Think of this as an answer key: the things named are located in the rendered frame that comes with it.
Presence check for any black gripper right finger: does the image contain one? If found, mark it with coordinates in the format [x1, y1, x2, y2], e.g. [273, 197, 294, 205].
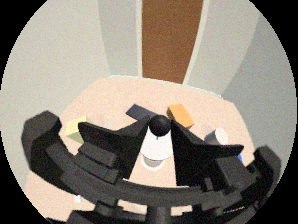
[170, 119, 245, 186]

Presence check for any white flat bar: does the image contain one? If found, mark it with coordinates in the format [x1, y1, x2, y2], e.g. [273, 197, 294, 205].
[73, 194, 81, 202]

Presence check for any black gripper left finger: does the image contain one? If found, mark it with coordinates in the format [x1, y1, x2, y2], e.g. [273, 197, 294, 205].
[77, 116, 150, 180]

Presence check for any glass french press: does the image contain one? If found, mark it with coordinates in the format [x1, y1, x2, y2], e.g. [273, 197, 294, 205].
[140, 115, 173, 171]

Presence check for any tan rectangular block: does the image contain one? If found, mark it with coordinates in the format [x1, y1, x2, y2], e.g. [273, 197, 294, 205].
[166, 104, 194, 129]

